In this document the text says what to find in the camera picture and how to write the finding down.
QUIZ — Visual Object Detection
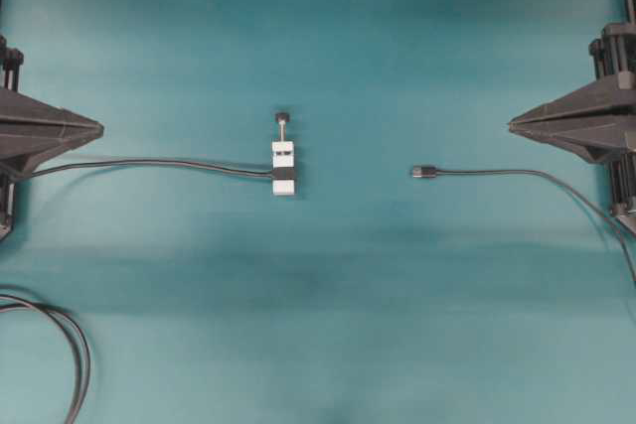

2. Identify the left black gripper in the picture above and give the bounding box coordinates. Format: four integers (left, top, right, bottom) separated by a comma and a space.
1, 36, 103, 240

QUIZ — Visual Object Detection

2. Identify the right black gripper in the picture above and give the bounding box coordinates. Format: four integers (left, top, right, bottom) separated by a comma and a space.
509, 23, 635, 225

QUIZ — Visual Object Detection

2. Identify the black female connector cable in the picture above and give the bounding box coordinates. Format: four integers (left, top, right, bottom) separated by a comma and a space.
19, 157, 275, 182

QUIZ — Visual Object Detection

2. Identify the black male USB cable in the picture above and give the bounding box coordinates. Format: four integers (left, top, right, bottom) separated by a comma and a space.
409, 163, 636, 291

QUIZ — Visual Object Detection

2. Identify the white clamp female USB connector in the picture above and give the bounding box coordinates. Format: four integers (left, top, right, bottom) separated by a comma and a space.
271, 112, 296, 197

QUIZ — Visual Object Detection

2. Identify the grey looped cable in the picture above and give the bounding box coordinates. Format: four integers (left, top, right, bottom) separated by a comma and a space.
0, 284, 92, 424

